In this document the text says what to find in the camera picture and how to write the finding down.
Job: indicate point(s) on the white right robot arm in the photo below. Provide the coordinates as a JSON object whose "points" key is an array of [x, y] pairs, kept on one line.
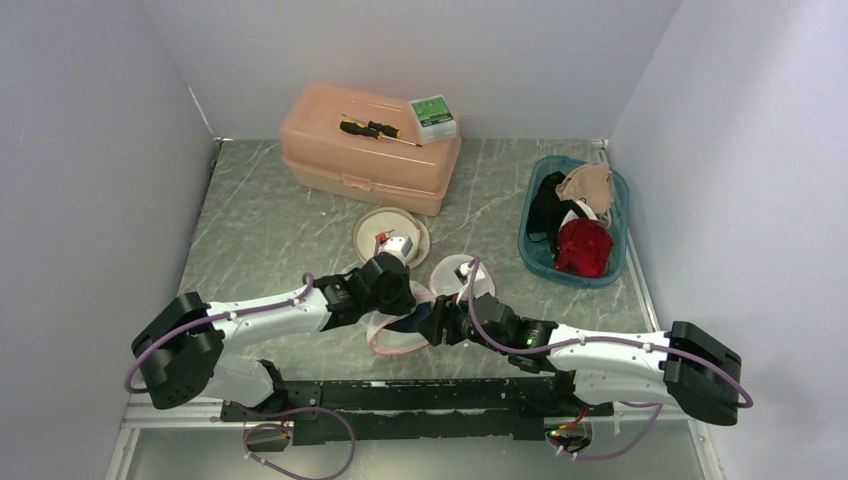
{"points": [[684, 367]]}

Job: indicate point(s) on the navy blue bra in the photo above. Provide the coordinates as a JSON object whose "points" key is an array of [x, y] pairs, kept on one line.
{"points": [[409, 323]]}

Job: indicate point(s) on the beige pink bra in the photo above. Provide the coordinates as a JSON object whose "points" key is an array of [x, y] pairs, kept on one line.
{"points": [[592, 184]]}

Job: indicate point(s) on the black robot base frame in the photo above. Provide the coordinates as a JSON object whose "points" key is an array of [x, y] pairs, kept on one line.
{"points": [[521, 408]]}

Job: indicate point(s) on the green white small box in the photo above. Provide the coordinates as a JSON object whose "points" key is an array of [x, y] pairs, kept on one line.
{"points": [[433, 119]]}

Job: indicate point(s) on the black white bra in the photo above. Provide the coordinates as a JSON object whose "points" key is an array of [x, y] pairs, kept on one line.
{"points": [[576, 209]]}

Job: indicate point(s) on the black yellow screwdriver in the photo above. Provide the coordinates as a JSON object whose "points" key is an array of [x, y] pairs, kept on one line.
{"points": [[374, 130]]}

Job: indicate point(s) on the pink plastic toolbox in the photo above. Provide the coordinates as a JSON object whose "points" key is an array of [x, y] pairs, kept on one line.
{"points": [[383, 172]]}

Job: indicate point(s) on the red lace bra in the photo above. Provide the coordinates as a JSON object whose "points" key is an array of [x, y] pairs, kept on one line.
{"points": [[584, 247]]}

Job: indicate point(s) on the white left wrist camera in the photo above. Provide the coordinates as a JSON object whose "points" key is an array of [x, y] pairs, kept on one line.
{"points": [[401, 247]]}

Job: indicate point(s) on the white mesh laundry bag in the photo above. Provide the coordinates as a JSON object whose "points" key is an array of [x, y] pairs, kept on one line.
{"points": [[383, 223]]}

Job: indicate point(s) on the black cloth garment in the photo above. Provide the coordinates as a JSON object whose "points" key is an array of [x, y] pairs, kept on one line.
{"points": [[546, 212]]}

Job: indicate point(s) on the clear round lidded container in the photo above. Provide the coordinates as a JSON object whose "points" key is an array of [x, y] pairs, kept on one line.
{"points": [[398, 335]]}

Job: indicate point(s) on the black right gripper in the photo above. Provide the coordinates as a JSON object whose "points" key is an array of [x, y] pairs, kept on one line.
{"points": [[433, 325]]}

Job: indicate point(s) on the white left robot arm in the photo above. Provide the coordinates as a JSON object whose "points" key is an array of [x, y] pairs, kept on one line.
{"points": [[186, 351]]}

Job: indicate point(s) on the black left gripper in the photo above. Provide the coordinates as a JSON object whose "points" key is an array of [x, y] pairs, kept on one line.
{"points": [[406, 300]]}

